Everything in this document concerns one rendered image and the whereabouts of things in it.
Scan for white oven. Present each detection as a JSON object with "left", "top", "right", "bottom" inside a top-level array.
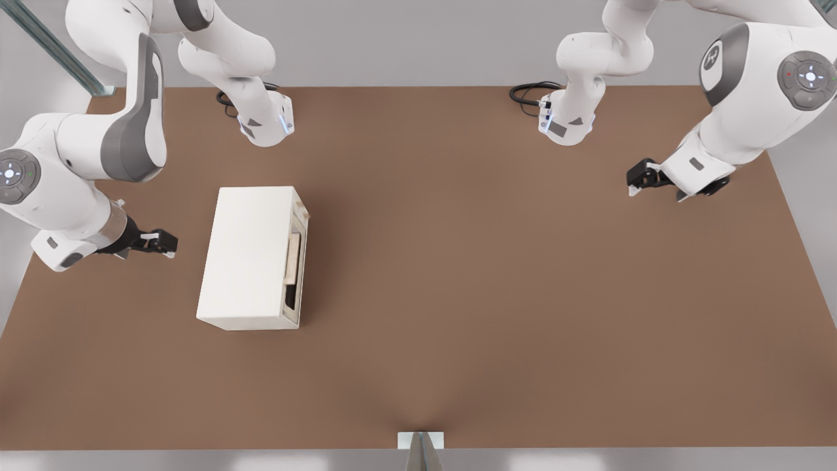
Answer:
[{"left": 196, "top": 186, "right": 311, "bottom": 332}]

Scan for black cable loop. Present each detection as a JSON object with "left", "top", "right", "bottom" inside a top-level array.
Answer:
[
  {"left": 216, "top": 82, "right": 282, "bottom": 120},
  {"left": 509, "top": 80, "right": 566, "bottom": 119}
]

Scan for oven door with pale handle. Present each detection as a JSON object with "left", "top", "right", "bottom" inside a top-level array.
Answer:
[{"left": 282, "top": 188, "right": 311, "bottom": 330}]

